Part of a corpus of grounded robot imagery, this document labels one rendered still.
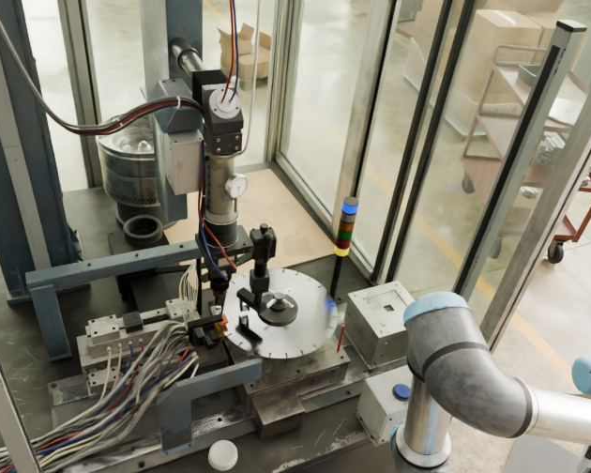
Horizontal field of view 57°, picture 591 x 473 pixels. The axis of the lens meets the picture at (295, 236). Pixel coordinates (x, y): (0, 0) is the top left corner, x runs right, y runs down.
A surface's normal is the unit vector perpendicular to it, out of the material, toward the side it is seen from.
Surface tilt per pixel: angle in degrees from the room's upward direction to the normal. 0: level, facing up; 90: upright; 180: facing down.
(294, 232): 0
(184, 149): 90
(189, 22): 90
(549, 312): 0
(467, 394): 58
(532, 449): 0
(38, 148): 90
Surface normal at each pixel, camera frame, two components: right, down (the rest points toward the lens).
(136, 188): 0.01, 0.63
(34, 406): 0.10, -0.77
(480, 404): -0.23, 0.12
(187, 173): 0.41, 0.60
